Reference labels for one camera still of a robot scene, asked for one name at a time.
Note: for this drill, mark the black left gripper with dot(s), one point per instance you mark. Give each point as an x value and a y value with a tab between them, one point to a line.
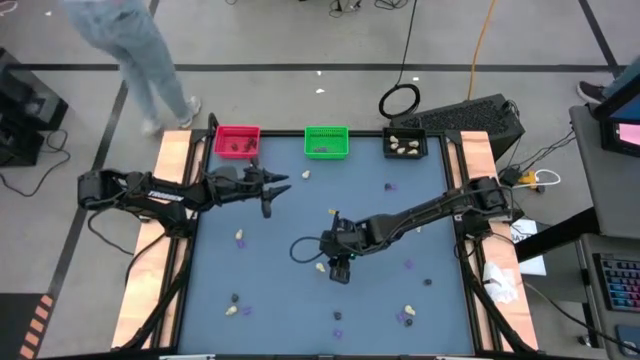
237	186

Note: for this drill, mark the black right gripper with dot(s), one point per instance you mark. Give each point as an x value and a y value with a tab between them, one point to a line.
345	240

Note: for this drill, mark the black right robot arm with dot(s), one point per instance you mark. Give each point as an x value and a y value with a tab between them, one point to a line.
425	212

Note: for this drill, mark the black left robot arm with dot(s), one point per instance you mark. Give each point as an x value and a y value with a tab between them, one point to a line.
165	196

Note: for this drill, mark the red plastic basket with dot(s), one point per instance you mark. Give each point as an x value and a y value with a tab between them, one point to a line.
225	152

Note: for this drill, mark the green plastic basket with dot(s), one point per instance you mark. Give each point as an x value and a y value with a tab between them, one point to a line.
337	152

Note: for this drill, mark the black plastic basket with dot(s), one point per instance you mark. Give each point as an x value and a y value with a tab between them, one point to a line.
387	131

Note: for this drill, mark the crumpled white paper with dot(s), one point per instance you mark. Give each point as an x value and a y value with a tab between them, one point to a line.
500	285

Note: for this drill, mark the wooden side board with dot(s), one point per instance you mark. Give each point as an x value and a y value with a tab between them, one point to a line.
145	280
475	150

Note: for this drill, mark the person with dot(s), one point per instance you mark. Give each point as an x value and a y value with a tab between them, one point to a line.
592	92
145	60

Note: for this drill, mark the white paper sheet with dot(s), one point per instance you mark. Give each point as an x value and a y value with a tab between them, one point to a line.
532	265

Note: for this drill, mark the black power brick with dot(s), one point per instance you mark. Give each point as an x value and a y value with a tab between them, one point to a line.
511	176

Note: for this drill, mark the black perforated computer case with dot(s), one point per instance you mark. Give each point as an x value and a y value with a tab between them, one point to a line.
465	117

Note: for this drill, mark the yellow power plug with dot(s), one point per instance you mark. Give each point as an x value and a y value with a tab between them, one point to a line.
529	179

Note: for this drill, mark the black diagonal beam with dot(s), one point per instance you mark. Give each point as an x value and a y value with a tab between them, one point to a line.
555	237

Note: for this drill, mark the large black equipment case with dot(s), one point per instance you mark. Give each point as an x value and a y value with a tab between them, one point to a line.
30	100

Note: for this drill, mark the small black equipment case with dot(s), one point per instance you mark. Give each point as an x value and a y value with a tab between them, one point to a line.
17	145

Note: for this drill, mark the grey desk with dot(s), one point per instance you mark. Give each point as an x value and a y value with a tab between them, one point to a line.
590	165

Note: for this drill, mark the backlit keyboard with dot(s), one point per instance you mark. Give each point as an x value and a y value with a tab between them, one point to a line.
620	282

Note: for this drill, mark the computer mouse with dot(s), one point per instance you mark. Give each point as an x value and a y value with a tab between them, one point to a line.
629	340

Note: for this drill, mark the orange striped floor mat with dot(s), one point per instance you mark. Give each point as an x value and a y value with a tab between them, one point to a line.
12	325

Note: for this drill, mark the small screen device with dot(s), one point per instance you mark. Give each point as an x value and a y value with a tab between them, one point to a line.
627	134

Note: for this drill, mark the black monitor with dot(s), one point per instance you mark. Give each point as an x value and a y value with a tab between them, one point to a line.
627	107

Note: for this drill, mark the white metal bracket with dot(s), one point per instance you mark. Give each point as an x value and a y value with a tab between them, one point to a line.
457	218

